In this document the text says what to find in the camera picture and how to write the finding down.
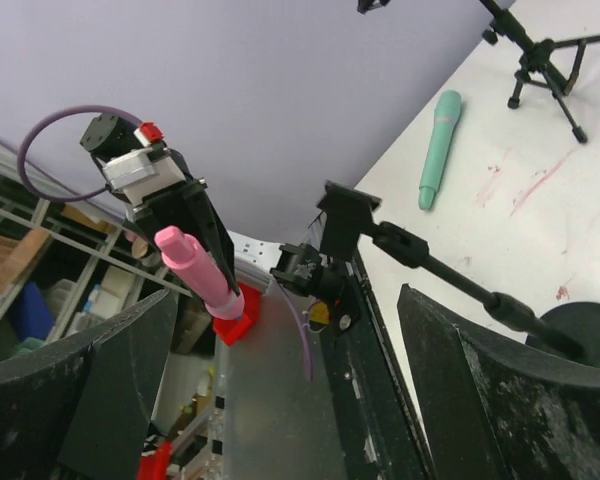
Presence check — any black front mounting rail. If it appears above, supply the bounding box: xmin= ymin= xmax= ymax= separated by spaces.
xmin=269 ymin=239 xmax=441 ymax=480

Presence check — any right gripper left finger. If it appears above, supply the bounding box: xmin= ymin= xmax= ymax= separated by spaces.
xmin=0 ymin=290 xmax=178 ymax=479

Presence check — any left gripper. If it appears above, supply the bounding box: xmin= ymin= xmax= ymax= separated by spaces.
xmin=124 ymin=149 xmax=239 ymax=295

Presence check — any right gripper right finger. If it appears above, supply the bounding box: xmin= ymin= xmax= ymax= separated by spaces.
xmin=397 ymin=286 xmax=600 ymax=479

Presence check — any black round-base mic stand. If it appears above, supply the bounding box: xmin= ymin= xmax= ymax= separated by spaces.
xmin=317 ymin=181 xmax=600 ymax=369

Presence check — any mint green toy microphone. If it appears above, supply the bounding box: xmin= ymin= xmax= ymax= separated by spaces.
xmin=418 ymin=90 xmax=462 ymax=211

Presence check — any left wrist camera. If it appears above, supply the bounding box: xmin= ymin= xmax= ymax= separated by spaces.
xmin=102 ymin=119 xmax=189 ymax=206

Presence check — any metal storage shelf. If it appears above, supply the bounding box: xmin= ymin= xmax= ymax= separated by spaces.
xmin=0 ymin=164 xmax=184 ymax=361

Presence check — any pink toy microphone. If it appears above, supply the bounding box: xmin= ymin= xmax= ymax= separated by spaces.
xmin=154 ymin=226 xmax=241 ymax=318

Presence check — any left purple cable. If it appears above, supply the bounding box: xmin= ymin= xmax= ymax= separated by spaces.
xmin=0 ymin=104 xmax=146 ymax=204

